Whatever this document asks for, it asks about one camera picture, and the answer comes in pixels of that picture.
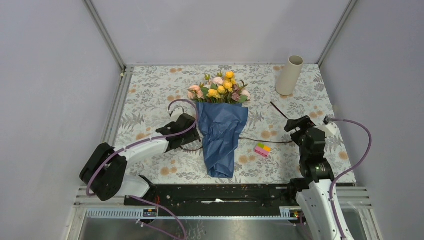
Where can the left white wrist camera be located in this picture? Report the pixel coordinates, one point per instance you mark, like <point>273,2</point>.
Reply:
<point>176,113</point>

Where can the blue wrapping paper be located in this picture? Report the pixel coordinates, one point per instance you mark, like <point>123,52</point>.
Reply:
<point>221,125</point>

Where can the brown ribbon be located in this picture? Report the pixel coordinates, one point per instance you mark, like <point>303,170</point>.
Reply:
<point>250,139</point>

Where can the floral patterned table mat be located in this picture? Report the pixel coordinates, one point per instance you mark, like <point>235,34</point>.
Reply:
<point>153,88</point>

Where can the artificial flower bunch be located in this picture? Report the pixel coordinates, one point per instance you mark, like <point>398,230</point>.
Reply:
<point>221,88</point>

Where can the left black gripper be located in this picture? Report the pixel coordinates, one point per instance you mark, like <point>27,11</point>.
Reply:
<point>193,137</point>

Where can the left aluminium frame post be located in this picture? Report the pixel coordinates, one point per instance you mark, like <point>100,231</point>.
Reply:
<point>92,10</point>

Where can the beige cylindrical vase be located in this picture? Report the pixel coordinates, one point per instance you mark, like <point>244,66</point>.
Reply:
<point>287,81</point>

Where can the colourful toy brick block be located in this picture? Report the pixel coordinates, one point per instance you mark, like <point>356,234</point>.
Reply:
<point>262,150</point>

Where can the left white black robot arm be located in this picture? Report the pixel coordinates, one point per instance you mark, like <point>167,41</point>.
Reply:
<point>105,172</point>

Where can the white slotted cable duct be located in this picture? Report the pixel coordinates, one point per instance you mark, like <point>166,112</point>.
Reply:
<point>143,214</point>

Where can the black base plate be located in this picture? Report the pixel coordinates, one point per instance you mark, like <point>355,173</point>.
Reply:
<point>220,200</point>

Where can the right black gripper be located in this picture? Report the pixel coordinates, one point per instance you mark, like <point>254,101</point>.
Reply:
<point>303,123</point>

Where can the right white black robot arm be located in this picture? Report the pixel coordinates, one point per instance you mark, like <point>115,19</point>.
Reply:
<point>315,191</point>

